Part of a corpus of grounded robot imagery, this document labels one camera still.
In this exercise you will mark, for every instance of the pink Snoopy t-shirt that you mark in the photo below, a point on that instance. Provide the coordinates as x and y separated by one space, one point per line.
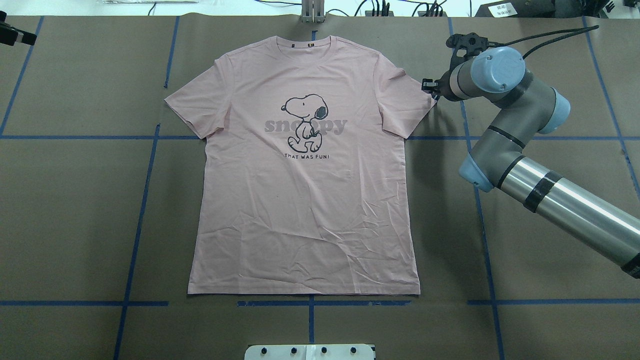
305 184

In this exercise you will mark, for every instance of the aluminium frame post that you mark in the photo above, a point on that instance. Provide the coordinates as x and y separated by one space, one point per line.
313 11

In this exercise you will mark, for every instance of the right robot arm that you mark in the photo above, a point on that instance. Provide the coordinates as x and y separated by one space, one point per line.
497 72

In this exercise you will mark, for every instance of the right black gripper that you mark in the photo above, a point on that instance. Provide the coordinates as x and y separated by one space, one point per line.
444 88

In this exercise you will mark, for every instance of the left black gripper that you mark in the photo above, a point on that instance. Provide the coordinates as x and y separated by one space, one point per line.
14 33

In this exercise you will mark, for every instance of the black device with label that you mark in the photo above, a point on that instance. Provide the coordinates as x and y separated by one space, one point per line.
558 9

